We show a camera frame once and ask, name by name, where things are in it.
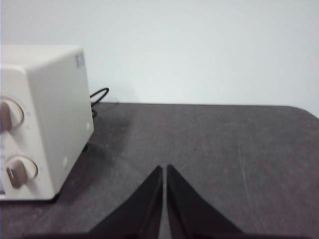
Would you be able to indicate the white toaster oven body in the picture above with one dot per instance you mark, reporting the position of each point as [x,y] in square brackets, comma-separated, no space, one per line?
[57,112]

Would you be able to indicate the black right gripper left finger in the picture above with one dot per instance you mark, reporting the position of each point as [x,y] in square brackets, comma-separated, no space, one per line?
[134,216]

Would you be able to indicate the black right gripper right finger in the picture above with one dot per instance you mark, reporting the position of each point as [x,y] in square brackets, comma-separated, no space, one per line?
[194,216]

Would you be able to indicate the timer knob, beige grip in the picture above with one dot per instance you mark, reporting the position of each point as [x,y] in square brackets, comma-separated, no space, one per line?
[18,174]

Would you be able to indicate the temperature knob, beige grip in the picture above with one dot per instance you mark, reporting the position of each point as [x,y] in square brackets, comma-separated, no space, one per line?
[10,115]

